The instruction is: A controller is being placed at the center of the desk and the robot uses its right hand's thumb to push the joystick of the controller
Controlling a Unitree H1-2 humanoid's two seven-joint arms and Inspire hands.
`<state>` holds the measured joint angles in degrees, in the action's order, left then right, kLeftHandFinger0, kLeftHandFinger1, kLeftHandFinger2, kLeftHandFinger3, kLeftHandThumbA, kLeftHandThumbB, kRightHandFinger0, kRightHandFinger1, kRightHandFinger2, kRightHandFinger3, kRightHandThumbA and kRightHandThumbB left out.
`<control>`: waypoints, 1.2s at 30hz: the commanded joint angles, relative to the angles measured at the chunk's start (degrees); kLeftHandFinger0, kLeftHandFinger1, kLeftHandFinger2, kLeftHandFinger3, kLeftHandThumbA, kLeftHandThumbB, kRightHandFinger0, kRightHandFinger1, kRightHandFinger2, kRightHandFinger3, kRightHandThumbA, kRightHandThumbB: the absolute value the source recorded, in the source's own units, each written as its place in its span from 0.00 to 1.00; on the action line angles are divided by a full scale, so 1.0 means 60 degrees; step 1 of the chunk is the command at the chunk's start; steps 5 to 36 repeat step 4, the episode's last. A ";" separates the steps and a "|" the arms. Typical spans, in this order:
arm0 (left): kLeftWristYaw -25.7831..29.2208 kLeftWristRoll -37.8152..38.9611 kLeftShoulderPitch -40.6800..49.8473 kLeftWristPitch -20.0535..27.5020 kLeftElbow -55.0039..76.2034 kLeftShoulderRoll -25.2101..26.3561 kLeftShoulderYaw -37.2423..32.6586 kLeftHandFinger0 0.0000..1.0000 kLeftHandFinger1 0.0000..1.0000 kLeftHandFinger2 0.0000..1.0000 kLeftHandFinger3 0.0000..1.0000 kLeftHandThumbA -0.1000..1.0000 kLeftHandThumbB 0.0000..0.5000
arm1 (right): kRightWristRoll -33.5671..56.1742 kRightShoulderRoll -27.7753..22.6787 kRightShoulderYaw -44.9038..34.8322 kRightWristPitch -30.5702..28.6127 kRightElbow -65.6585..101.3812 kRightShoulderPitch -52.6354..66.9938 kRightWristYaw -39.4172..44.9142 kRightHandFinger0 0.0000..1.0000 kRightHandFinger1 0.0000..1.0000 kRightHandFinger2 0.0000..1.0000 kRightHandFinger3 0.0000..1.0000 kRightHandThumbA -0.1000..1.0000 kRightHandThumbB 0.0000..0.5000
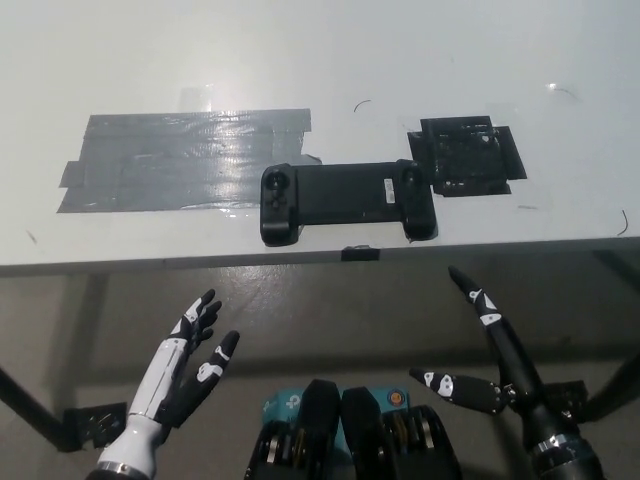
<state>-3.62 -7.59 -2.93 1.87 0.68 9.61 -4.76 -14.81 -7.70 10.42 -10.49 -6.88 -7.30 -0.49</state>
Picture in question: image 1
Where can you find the large grey tape patch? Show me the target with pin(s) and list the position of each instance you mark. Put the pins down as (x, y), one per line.
(165, 165)

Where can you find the black square tape patch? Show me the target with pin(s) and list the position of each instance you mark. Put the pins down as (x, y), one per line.
(465, 157)

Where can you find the black table leg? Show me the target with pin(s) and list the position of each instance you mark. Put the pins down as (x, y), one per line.
(30, 405)
(617, 385)

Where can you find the black and white right hand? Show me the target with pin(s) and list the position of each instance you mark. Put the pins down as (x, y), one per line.
(515, 360)

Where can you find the black and teal robot body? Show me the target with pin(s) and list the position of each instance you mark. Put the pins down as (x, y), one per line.
(360, 440)

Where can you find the white and black left hand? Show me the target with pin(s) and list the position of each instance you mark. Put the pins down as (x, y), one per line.
(160, 385)

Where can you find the black game controller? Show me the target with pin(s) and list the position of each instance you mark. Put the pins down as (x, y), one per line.
(345, 195)

